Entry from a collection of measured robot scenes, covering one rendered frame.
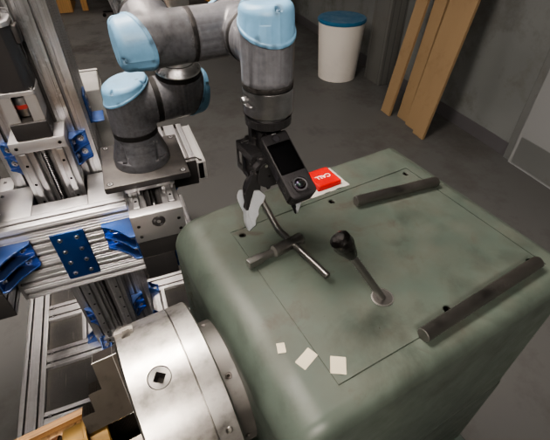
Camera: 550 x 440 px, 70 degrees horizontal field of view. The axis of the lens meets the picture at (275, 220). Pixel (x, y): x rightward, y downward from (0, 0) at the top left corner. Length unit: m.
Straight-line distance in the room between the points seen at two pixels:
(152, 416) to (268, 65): 0.49
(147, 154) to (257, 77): 0.61
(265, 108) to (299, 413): 0.41
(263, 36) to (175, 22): 0.13
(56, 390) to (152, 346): 1.31
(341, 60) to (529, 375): 3.48
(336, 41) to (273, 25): 4.06
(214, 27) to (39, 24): 0.67
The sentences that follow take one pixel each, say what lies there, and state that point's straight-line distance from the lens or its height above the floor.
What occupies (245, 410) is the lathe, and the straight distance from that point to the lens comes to 0.69.
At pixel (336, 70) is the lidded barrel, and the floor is 0.14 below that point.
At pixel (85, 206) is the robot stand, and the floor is 1.07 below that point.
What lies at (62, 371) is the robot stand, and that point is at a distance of 1.98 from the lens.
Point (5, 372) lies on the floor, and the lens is 2.37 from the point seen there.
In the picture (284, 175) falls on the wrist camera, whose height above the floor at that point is 1.44.
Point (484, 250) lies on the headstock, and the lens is 0.82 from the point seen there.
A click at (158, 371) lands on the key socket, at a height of 1.23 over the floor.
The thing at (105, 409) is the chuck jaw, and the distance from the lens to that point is 0.74.
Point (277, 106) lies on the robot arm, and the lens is 0.58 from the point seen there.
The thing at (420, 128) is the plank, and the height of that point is 0.07.
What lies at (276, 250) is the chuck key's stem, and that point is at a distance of 0.70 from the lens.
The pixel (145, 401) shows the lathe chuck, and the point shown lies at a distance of 0.62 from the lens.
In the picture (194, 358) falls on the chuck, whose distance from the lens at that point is 0.63.
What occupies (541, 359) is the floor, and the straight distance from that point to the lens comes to 2.41.
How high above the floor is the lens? 1.77
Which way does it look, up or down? 41 degrees down
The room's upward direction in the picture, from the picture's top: straight up
